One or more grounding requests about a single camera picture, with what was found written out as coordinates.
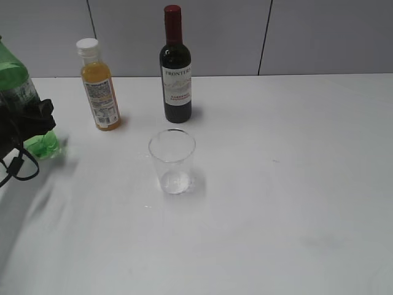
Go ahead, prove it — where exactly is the orange juice bottle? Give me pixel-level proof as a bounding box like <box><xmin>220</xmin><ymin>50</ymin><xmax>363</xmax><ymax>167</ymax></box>
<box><xmin>76</xmin><ymin>38</ymin><xmax>121</xmax><ymax>131</ymax></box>

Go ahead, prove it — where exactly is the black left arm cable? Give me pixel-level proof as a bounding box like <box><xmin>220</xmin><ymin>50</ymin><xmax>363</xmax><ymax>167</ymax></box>
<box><xmin>0</xmin><ymin>92</ymin><xmax>40</xmax><ymax>188</ymax></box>

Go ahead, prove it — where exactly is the dark red wine bottle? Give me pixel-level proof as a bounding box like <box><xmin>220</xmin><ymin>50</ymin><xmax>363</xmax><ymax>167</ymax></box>
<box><xmin>160</xmin><ymin>4</ymin><xmax>192</xmax><ymax>124</ymax></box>

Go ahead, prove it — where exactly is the transparent glass cup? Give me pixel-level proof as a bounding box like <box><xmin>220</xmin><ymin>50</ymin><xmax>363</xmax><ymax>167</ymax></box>
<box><xmin>148</xmin><ymin>128</ymin><xmax>196</xmax><ymax>194</ymax></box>

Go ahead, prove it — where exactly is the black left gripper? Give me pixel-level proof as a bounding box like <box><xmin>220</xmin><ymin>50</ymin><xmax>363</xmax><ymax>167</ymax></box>
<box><xmin>1</xmin><ymin>99</ymin><xmax>56</xmax><ymax>159</ymax></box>

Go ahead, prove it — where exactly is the green sprite bottle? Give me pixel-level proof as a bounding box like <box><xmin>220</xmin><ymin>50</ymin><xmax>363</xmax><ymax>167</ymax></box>
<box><xmin>1</xmin><ymin>44</ymin><xmax>60</xmax><ymax>159</ymax></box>

